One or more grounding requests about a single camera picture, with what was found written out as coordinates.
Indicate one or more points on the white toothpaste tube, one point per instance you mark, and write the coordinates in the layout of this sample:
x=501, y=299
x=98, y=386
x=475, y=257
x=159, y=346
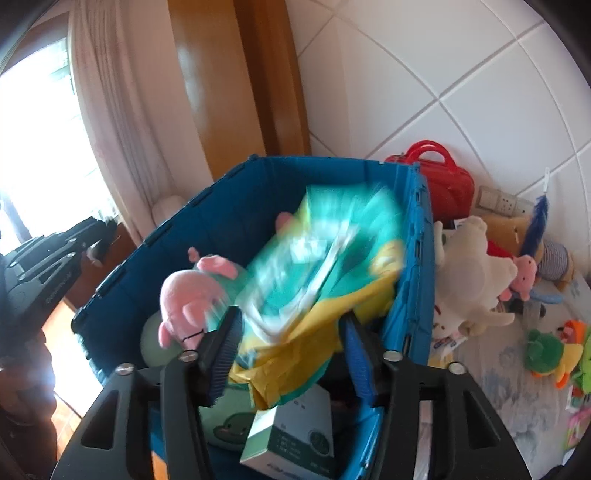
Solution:
x=445, y=344

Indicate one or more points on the blue plastic crate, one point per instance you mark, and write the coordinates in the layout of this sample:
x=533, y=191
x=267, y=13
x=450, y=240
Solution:
x=411, y=277

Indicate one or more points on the blue feather toy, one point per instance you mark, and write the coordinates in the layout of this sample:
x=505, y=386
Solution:
x=535, y=221

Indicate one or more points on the brown dog plush striped shirt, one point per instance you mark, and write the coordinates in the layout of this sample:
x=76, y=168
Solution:
x=508, y=230

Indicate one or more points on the pink pig plush red dress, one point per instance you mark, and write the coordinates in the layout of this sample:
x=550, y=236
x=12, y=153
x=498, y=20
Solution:
x=524, y=272

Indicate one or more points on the green yellow duck plush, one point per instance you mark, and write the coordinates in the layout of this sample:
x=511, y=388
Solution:
x=549, y=355

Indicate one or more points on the dark wooden cabinet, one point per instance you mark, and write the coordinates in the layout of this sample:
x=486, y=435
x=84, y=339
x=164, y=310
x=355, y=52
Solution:
x=115, y=286

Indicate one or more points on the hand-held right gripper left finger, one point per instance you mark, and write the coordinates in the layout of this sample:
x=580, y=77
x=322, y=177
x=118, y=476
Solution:
x=221, y=364

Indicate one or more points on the red toy suitcase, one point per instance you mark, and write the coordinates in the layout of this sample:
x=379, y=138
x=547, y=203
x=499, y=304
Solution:
x=443, y=184

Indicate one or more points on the green frog plush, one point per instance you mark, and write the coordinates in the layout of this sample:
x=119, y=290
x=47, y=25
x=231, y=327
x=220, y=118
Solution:
x=584, y=369

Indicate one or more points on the white green box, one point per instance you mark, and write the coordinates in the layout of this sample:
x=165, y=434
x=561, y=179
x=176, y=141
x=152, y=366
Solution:
x=291, y=438

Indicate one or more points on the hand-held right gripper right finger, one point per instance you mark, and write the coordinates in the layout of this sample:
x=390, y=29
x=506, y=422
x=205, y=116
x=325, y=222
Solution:
x=358, y=364

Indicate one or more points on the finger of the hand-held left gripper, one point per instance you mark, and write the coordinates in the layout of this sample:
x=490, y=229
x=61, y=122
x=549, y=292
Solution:
x=92, y=228
x=94, y=256

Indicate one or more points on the teal yellow plastic bag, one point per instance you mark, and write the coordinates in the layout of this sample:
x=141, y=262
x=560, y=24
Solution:
x=323, y=258

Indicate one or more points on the pink starfish plush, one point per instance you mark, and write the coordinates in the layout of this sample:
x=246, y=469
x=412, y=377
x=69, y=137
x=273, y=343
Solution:
x=284, y=220

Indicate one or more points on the pale green face plush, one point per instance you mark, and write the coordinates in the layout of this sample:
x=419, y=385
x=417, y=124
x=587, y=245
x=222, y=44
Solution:
x=226, y=427

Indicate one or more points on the white wall hook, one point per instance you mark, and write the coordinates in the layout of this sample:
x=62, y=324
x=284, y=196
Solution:
x=547, y=177

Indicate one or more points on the pale pink curtain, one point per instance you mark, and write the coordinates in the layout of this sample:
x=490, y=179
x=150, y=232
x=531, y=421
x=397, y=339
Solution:
x=115, y=115

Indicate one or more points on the white cat plush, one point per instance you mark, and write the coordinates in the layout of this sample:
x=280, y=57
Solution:
x=471, y=272

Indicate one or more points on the pink green wipes pack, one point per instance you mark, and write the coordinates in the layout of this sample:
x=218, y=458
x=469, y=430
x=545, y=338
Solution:
x=579, y=424

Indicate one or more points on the window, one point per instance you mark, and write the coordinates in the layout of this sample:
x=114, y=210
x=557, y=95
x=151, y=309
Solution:
x=37, y=138

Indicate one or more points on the wall socket panel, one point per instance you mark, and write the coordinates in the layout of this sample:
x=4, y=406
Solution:
x=501, y=201

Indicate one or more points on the wooden wall trim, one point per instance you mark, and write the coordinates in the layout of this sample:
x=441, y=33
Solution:
x=240, y=83

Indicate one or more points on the white floor appliance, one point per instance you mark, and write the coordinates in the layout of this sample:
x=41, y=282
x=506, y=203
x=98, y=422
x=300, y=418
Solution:
x=168, y=207

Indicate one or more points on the pink pig plush green dress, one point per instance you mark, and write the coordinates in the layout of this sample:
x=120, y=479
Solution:
x=189, y=300

